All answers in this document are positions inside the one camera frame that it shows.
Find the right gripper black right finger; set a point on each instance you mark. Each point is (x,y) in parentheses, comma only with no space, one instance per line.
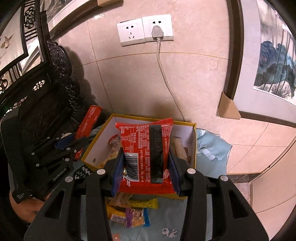
(233,217)

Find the framed bird painting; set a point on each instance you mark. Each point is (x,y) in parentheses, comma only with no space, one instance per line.
(13,44)

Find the light blue tablecloth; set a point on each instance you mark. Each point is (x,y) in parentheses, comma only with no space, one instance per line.
(166,222)

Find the red cake snack packet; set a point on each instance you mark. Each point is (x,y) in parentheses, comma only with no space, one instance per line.
(146,148)

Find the yellow cardboard box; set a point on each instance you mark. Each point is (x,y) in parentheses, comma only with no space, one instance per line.
(101,148)

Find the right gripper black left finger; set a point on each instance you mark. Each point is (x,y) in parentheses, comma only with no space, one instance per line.
(76,209)

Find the white wall socket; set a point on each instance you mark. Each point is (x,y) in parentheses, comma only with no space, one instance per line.
(139,31)

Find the person's left hand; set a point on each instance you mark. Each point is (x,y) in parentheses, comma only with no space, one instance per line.
(28,209)

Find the cardboard corner protector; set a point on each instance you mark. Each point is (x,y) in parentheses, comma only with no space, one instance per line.
(227,108)

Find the framed lotus painting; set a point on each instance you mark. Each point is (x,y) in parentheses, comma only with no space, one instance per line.
(261,70)

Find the yellow snack bar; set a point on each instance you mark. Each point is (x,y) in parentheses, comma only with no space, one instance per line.
(124,200)

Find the red chocolate bar packet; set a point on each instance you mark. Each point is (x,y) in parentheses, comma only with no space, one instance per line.
(88,122)

